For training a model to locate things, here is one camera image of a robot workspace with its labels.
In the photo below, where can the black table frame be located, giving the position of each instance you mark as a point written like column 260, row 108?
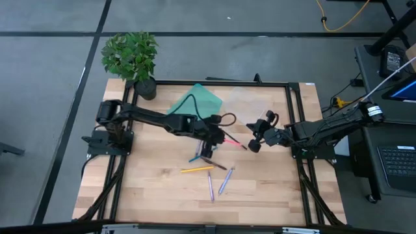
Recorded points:
column 227, row 83

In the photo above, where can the translucent purple pen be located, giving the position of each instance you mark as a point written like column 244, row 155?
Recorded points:
column 211, row 187

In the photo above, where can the yellow plug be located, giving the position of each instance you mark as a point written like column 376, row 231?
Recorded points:
column 339, row 102

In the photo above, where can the black pencil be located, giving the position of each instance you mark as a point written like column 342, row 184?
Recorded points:
column 231, row 136

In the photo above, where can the blue pencil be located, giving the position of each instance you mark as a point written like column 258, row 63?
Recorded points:
column 195, row 158

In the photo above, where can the brown pen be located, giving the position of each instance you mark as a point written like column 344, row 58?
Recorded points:
column 214, row 163

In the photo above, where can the green plant in black pot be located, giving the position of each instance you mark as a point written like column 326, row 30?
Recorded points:
column 130, row 55

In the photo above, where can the yellow pencil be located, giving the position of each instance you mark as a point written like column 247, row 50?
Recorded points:
column 198, row 169

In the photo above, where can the black desk leg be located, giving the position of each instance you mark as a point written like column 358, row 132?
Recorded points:
column 393, row 31

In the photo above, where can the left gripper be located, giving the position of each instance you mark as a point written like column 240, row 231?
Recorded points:
column 208, row 133

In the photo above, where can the monitor with blue screen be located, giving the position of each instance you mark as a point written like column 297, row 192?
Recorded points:
column 404, row 91

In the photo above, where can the black laptop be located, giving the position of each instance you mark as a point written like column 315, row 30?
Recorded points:
column 399, row 165

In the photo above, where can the lavender pen with dark grip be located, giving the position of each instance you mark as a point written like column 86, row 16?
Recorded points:
column 226, row 181

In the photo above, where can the black power adapter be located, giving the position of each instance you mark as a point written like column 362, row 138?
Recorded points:
column 393, row 61

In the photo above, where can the green translucent plastic bin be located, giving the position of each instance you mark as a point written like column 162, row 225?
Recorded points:
column 204, row 97

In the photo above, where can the dark side desk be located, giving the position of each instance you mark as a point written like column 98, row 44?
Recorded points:
column 373, row 84

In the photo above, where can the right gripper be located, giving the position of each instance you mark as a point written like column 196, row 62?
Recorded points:
column 265, row 133

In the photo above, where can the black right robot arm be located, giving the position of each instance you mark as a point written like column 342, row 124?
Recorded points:
column 325, row 128

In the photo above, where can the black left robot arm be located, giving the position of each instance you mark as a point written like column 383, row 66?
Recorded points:
column 146, row 117

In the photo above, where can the black furniture foot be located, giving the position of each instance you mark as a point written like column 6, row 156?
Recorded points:
column 9, row 149

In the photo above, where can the clear plastic bin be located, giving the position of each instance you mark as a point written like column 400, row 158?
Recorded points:
column 243, row 100

